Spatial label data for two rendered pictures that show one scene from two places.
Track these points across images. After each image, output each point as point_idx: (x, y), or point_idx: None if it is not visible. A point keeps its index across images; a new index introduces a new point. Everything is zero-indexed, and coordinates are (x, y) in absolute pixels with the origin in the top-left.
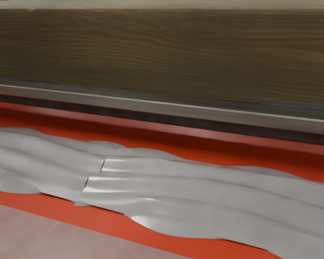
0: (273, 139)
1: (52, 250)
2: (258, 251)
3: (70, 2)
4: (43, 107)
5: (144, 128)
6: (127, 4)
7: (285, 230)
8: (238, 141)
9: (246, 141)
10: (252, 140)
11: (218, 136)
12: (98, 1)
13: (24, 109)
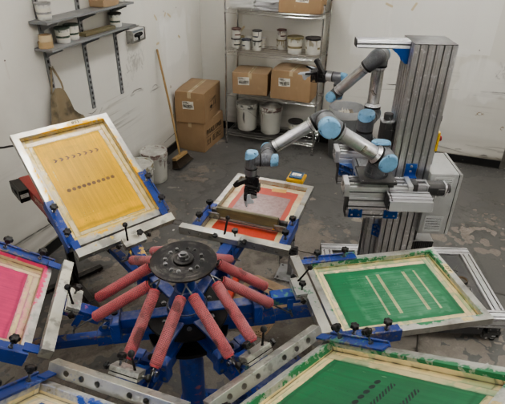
0: (231, 223)
1: None
2: None
3: (255, 213)
4: (264, 230)
5: (247, 225)
6: (247, 211)
7: None
8: (235, 223)
9: (234, 223)
10: (233, 223)
11: (237, 224)
12: (251, 212)
13: (268, 230)
